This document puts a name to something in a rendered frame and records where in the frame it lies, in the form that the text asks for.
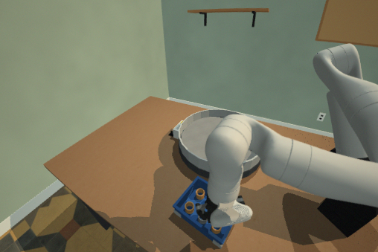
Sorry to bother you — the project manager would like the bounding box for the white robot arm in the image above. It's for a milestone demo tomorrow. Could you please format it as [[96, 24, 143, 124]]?
[[205, 44, 378, 227]]

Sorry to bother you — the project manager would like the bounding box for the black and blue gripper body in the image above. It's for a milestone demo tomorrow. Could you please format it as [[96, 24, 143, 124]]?
[[205, 192, 218, 212]]

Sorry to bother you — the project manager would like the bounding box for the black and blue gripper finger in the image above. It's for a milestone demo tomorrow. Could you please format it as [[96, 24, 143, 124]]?
[[237, 196, 245, 204], [195, 203, 212, 224]]

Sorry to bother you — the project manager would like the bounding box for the blue crate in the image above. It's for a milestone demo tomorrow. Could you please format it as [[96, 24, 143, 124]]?
[[173, 176, 232, 248]]

